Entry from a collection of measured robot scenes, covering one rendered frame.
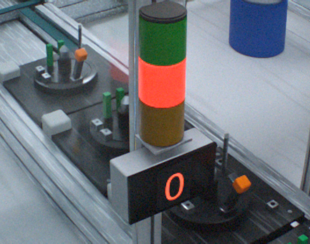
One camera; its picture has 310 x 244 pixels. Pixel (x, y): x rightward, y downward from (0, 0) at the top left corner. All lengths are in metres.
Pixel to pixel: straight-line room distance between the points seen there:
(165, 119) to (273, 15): 1.05
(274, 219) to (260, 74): 0.68
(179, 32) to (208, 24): 1.27
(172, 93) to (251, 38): 1.07
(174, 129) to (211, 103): 0.85
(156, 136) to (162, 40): 0.12
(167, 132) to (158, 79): 0.07
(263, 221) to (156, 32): 0.50
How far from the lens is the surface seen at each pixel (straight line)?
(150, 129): 0.77
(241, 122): 1.56
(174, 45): 0.72
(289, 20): 2.08
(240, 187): 1.04
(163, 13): 0.72
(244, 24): 1.80
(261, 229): 1.12
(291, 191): 1.22
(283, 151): 1.48
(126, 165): 0.79
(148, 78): 0.74
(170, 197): 0.83
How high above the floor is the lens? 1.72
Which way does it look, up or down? 33 degrees down
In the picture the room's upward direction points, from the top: 1 degrees clockwise
